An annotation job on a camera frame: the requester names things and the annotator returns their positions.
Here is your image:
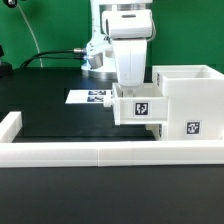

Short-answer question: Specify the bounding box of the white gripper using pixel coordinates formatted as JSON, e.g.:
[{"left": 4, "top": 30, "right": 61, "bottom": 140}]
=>
[{"left": 112, "top": 39, "right": 147, "bottom": 88}]

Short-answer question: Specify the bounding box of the white drawer tray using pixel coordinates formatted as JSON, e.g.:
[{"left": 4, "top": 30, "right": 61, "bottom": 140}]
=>
[
  {"left": 146, "top": 124, "right": 167, "bottom": 141},
  {"left": 103, "top": 83, "right": 168, "bottom": 125}
]

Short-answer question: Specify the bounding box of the white drawer cabinet box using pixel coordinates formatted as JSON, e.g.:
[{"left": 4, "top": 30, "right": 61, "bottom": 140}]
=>
[{"left": 152, "top": 65, "right": 224, "bottom": 140}]

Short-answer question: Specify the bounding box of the white front drawer tray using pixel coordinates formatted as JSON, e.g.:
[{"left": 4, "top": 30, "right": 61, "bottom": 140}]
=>
[{"left": 146, "top": 124, "right": 167, "bottom": 141}]

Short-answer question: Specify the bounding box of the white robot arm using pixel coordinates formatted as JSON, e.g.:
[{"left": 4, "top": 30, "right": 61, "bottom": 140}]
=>
[{"left": 81, "top": 0, "right": 156, "bottom": 89}]

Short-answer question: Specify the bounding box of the white sheet with markers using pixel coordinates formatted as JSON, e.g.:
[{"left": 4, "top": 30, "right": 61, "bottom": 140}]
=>
[{"left": 65, "top": 90, "right": 112, "bottom": 104}]

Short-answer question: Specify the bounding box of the black raised platform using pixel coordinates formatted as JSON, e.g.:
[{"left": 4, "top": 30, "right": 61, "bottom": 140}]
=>
[{"left": 15, "top": 104, "right": 155, "bottom": 143}]

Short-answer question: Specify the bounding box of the black device at left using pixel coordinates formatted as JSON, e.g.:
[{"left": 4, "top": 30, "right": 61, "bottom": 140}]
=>
[{"left": 0, "top": 45, "right": 13, "bottom": 78}]

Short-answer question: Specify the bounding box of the black cable with connector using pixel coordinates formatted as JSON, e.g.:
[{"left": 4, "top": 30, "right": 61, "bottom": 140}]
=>
[{"left": 19, "top": 47, "right": 88, "bottom": 69}]

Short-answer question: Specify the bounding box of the thin white cable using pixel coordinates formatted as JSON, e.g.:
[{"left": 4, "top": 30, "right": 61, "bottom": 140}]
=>
[{"left": 16, "top": 2, "right": 44, "bottom": 68}]

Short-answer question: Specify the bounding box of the white U-shaped boundary frame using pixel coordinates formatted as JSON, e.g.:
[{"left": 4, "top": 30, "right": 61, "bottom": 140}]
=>
[{"left": 0, "top": 112, "right": 224, "bottom": 168}]

